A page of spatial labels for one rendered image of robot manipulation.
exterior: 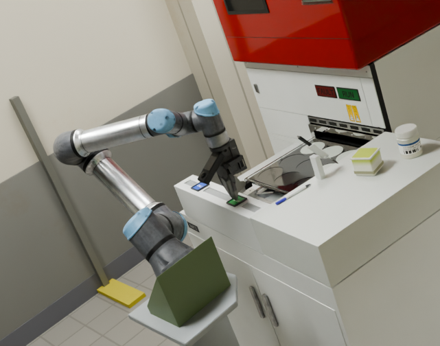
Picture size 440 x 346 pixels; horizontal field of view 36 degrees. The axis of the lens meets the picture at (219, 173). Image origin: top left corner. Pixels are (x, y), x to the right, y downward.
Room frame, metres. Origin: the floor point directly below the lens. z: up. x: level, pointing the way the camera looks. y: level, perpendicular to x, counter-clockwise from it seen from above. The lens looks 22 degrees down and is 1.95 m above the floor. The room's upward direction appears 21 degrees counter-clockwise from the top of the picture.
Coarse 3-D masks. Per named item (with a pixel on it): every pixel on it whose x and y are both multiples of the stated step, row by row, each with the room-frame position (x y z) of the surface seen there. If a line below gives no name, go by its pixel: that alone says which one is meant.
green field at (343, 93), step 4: (340, 92) 2.37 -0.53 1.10; (344, 92) 2.35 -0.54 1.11; (348, 92) 2.33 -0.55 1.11; (352, 92) 2.31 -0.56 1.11; (356, 92) 2.29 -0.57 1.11; (340, 96) 2.37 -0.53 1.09; (344, 96) 2.36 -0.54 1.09; (348, 96) 2.33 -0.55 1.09; (352, 96) 2.31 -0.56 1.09; (356, 96) 2.29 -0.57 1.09
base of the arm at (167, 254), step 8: (168, 240) 1.87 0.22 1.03; (176, 240) 1.88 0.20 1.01; (152, 248) 1.85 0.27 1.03; (160, 248) 1.85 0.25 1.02; (168, 248) 1.84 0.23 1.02; (176, 248) 1.84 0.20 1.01; (184, 248) 1.84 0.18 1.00; (192, 248) 1.86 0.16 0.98; (152, 256) 1.85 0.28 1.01; (160, 256) 1.83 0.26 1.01; (168, 256) 1.82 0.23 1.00; (176, 256) 1.81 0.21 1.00; (152, 264) 1.84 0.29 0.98; (160, 264) 1.82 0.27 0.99; (168, 264) 1.80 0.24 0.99; (160, 272) 1.81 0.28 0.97
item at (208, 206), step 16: (192, 176) 2.46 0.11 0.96; (176, 192) 2.44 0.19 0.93; (192, 192) 2.31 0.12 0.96; (208, 192) 2.27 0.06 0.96; (224, 192) 2.21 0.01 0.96; (192, 208) 2.35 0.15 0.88; (208, 208) 2.22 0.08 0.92; (224, 208) 2.09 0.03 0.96; (240, 208) 2.04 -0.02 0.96; (256, 208) 2.01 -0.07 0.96; (208, 224) 2.27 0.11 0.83; (224, 224) 2.14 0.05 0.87; (240, 224) 2.02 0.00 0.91; (240, 240) 2.07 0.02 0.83; (256, 240) 1.96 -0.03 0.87
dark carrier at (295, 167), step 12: (336, 144) 2.39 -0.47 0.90; (288, 156) 2.45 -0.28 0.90; (300, 156) 2.42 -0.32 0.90; (336, 156) 2.29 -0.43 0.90; (276, 168) 2.39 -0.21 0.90; (288, 168) 2.34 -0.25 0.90; (300, 168) 2.31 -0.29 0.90; (312, 168) 2.27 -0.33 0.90; (264, 180) 2.32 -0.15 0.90; (276, 180) 2.28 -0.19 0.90; (288, 180) 2.25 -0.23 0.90; (300, 180) 2.21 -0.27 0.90
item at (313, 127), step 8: (312, 128) 2.58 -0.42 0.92; (320, 128) 2.53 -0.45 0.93; (328, 128) 2.48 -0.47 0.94; (336, 128) 2.44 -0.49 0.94; (344, 128) 2.42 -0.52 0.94; (312, 136) 2.60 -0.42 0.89; (344, 136) 2.40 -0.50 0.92; (352, 136) 2.36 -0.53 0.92; (360, 136) 2.31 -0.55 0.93; (368, 136) 2.27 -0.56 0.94; (376, 136) 2.24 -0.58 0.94; (344, 144) 2.43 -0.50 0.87
